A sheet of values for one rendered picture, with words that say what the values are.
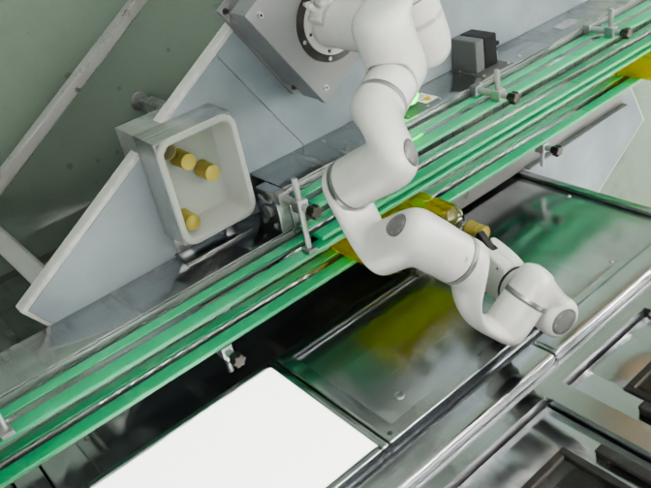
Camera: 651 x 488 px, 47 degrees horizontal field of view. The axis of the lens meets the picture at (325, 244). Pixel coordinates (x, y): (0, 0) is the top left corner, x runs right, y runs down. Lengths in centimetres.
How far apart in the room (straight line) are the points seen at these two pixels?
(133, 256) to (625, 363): 96
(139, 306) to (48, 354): 18
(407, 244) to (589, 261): 74
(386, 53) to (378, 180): 21
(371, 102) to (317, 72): 44
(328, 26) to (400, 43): 31
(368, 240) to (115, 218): 56
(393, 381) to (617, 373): 41
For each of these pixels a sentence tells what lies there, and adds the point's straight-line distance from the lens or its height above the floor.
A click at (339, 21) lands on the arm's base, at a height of 96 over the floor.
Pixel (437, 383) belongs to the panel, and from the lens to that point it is 141.
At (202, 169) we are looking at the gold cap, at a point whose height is 80.
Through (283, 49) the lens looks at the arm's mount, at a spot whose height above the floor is 86.
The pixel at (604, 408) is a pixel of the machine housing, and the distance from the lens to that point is 140.
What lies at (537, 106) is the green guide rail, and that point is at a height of 95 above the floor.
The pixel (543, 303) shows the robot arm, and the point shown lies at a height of 143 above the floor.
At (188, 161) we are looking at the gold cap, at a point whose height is 81.
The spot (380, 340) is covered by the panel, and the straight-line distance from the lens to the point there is 152.
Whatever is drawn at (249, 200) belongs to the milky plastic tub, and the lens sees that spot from 153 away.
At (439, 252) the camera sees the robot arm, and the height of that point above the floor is 137.
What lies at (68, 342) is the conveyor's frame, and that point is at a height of 84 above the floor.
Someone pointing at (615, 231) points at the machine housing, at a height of 123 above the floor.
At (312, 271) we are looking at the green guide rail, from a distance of 159.
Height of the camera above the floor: 203
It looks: 45 degrees down
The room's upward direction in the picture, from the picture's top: 116 degrees clockwise
